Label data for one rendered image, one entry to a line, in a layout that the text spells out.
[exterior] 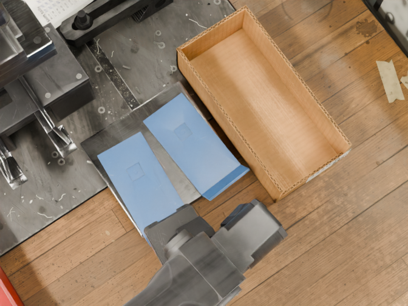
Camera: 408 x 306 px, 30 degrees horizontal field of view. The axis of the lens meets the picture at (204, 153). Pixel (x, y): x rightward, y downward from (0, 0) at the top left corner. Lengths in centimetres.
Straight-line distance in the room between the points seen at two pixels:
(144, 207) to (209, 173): 10
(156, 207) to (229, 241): 24
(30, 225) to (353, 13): 57
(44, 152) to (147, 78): 19
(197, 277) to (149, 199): 32
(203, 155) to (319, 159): 17
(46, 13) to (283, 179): 42
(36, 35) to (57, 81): 16
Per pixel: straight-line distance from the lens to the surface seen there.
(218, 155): 107
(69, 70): 106
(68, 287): 108
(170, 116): 109
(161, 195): 106
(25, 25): 92
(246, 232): 83
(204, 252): 78
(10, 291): 104
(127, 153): 108
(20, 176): 103
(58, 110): 109
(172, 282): 73
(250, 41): 115
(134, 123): 109
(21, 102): 106
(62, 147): 103
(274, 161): 110
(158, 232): 93
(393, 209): 112
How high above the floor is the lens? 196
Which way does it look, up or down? 75 degrees down
